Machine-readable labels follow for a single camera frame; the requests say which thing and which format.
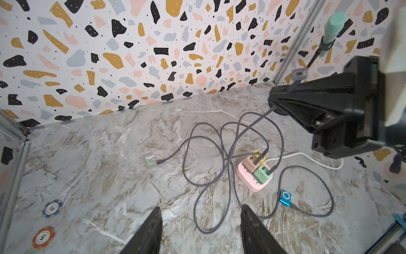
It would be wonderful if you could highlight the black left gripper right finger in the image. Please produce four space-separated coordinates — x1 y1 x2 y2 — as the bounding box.
240 204 287 254

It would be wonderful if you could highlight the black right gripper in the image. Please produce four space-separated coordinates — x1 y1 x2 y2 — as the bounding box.
268 56 406 159

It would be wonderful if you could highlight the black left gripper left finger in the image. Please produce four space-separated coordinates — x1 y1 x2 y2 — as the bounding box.
120 206 163 254

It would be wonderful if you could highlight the grey cable of green charger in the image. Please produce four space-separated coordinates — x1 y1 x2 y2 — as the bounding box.
192 68 309 235

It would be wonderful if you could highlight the blue mp3 player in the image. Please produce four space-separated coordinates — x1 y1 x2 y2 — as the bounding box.
280 190 292 207

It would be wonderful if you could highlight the green USB charger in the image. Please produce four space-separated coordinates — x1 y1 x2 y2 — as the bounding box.
253 165 273 185

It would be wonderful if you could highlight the yellow USB charger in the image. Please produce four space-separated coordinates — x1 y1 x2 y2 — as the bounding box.
253 149 267 165

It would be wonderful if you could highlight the pink USB charger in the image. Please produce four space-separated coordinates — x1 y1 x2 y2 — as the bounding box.
242 155 261 173

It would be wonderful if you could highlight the silver mp3 player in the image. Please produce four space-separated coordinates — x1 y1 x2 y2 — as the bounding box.
144 154 158 169

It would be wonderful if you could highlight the black microphone stand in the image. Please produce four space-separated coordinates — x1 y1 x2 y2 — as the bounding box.
272 36 334 116

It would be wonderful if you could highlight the pink power strip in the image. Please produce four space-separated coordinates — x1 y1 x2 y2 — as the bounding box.
236 159 271 193

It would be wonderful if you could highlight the green microphone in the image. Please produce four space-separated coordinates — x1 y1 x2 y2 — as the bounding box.
319 12 346 57

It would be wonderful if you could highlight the round sticker white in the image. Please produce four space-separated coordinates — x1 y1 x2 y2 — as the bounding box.
42 200 63 218

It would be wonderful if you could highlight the white power strip cord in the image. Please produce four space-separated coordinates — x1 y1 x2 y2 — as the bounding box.
264 151 344 170

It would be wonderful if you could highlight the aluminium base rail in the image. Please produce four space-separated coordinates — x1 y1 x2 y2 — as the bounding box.
363 220 406 254

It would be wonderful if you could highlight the blue clip on rail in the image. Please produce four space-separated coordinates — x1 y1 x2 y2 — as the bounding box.
393 214 406 231

